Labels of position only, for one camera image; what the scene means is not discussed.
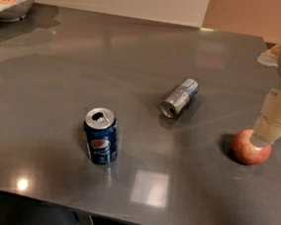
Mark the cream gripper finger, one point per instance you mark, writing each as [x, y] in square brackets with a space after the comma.
[270, 57]
[267, 128]

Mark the silver Red Bull can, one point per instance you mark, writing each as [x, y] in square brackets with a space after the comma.
[177, 100]

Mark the blue Pepsi can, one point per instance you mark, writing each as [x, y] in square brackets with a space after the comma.
[100, 126]

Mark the red apple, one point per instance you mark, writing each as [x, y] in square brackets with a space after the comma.
[246, 152]

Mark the grey fruit bowl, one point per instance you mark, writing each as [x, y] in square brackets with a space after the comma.
[14, 10]

